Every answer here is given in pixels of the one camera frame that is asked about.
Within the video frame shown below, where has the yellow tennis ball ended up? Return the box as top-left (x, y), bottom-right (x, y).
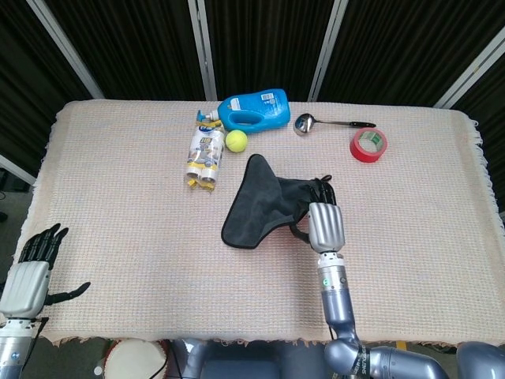
top-left (224, 129), bottom-right (249, 153)

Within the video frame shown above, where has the blue-grey robot torso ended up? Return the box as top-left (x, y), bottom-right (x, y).
top-left (169, 339), bottom-right (328, 379)

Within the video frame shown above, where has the dark grey cloth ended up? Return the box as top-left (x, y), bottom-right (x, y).
top-left (220, 153), bottom-right (332, 250)

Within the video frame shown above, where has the white spray bottle pack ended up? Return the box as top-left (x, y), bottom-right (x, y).
top-left (184, 120), bottom-right (226, 193)

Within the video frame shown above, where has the steel ladle black handle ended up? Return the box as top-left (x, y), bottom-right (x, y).
top-left (293, 112), bottom-right (377, 137)

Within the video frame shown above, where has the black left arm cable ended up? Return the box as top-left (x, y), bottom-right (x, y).
top-left (25, 317), bottom-right (51, 379)

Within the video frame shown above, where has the blue detergent bottle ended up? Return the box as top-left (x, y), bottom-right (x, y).
top-left (196, 88), bottom-right (292, 135)

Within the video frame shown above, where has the black cable under table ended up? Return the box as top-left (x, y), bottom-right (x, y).
top-left (155, 342), bottom-right (179, 379)

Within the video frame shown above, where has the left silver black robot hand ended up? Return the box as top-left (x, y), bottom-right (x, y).
top-left (0, 223), bottom-right (92, 319)

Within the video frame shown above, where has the white partition post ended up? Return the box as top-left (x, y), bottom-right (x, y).
top-left (187, 0), bottom-right (218, 102)
top-left (0, 153), bottom-right (37, 186)
top-left (25, 0), bottom-right (106, 99)
top-left (432, 27), bottom-right (505, 110)
top-left (307, 0), bottom-right (350, 103)

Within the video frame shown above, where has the red tape roll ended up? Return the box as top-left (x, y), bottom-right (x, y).
top-left (349, 127), bottom-right (388, 163)

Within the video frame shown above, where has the white round stool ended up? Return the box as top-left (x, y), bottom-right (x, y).
top-left (103, 338), bottom-right (169, 379)

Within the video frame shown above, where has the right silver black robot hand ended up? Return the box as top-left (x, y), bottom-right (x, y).
top-left (290, 175), bottom-right (346, 253)

